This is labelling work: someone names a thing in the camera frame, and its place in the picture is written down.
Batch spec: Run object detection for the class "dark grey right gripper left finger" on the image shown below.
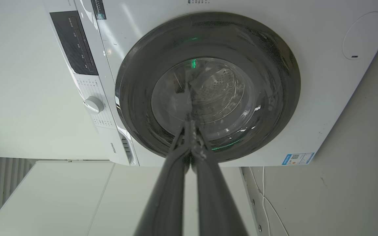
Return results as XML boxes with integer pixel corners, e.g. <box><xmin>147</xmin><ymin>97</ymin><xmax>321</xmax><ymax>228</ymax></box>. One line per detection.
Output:
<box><xmin>134</xmin><ymin>115</ymin><xmax>192</xmax><ymax>236</ymax></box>

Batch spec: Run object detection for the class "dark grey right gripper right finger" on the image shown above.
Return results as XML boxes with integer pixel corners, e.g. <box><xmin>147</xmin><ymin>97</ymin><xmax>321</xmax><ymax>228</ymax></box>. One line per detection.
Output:
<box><xmin>190</xmin><ymin>119</ymin><xmax>249</xmax><ymax>236</ymax></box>

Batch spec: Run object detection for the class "white cabinet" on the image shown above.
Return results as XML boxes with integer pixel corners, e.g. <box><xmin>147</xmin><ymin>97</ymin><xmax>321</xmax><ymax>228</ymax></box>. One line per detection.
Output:
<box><xmin>0</xmin><ymin>160</ymin><xmax>262</xmax><ymax>236</ymax></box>

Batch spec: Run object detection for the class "blue energy label sticker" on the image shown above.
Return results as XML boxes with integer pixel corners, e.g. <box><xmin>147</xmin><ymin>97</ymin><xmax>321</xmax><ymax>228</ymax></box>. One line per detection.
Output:
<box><xmin>282</xmin><ymin>152</ymin><xmax>315</xmax><ymax>166</ymax></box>

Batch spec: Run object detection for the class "white washing machine control knob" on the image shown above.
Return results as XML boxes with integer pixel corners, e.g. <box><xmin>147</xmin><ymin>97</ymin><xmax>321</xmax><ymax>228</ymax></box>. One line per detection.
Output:
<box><xmin>83</xmin><ymin>96</ymin><xmax>104</xmax><ymax>114</ymax></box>

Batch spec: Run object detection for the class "round dark washing machine door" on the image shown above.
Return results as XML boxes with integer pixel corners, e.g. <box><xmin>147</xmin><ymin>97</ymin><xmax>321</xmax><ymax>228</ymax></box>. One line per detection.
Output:
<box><xmin>115</xmin><ymin>12</ymin><xmax>301</xmax><ymax>163</ymax></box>

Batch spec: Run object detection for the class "white front-loading washing machine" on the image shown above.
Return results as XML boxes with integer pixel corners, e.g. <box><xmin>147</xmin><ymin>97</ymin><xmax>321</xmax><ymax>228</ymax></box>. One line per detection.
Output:
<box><xmin>43</xmin><ymin>0</ymin><xmax>378</xmax><ymax>167</ymax></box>

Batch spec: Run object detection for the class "black washing machine display panel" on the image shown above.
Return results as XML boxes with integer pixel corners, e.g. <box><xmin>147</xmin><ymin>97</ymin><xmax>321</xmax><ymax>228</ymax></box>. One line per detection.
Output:
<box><xmin>50</xmin><ymin>11</ymin><xmax>98</xmax><ymax>76</ymax></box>

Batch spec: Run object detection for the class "thin white cable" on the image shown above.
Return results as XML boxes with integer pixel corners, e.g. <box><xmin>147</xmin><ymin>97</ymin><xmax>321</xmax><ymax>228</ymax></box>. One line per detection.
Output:
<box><xmin>248</xmin><ymin>166</ymin><xmax>289</xmax><ymax>236</ymax></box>

